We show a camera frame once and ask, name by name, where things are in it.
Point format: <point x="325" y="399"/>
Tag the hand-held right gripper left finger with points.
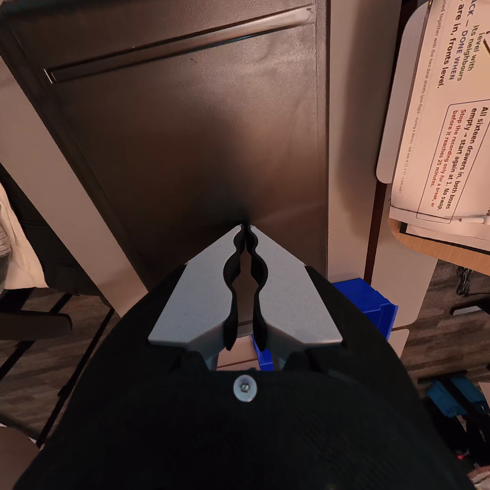
<point x="191" y="306"/>

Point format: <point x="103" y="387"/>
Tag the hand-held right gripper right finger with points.
<point x="294" y="306"/>

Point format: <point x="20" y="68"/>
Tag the white desk side panel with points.
<point x="405" y="275"/>

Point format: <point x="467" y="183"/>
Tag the wooden desk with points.
<point x="451" y="250"/>

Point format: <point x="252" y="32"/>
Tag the black desk foot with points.
<point x="471" y="306"/>

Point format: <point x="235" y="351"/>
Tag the blue plastic bin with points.
<point x="363" y="298"/>

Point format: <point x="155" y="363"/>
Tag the black stand legs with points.
<point x="87" y="358"/>

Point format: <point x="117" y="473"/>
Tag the dark metal cabinet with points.
<point x="191" y="134"/>

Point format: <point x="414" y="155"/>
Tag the white slanted board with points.
<point x="57" y="191"/>

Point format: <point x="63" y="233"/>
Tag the blue bag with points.
<point x="451" y="396"/>

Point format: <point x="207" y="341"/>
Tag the white cloth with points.
<point x="19" y="249"/>

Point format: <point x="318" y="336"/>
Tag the white pen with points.
<point x="474" y="221"/>

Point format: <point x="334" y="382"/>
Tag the white rounded panel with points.
<point x="402" y="115"/>

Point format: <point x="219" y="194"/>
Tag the printed instruction sheet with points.
<point x="451" y="134"/>

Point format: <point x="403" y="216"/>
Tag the brown round seat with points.
<point x="11" y="459"/>

